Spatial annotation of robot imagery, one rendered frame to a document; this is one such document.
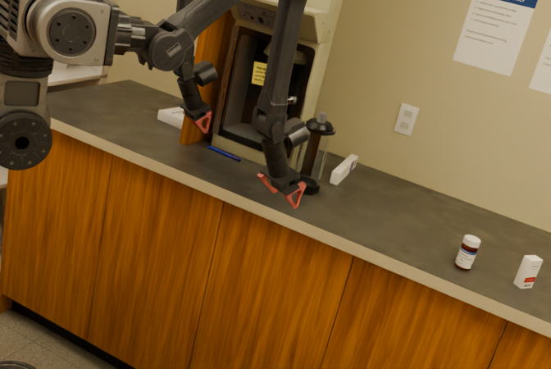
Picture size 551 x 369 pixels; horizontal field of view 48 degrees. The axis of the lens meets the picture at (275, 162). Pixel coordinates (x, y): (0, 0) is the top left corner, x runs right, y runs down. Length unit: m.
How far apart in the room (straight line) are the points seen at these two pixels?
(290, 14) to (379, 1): 0.98
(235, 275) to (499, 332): 0.82
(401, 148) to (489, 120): 0.34
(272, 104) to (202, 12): 0.31
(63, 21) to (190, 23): 0.27
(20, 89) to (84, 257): 1.03
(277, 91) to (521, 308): 0.86
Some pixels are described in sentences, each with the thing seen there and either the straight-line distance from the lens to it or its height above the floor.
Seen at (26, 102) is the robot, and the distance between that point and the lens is 1.56.
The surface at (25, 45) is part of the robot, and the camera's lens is 1.32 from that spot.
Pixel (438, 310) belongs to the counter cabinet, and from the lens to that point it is 1.86.
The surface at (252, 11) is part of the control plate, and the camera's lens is 2.07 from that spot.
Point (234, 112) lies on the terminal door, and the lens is 2.20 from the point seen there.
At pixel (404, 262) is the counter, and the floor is 0.94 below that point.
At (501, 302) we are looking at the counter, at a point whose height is 0.94.
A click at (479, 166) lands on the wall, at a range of 2.43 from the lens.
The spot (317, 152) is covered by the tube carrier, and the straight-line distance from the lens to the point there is 1.99.
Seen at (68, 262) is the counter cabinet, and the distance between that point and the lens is 2.50.
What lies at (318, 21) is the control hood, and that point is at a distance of 1.98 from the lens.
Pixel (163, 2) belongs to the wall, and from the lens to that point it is 2.86.
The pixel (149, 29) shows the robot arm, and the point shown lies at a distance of 1.32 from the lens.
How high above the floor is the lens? 1.70
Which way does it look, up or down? 20 degrees down
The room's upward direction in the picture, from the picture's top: 13 degrees clockwise
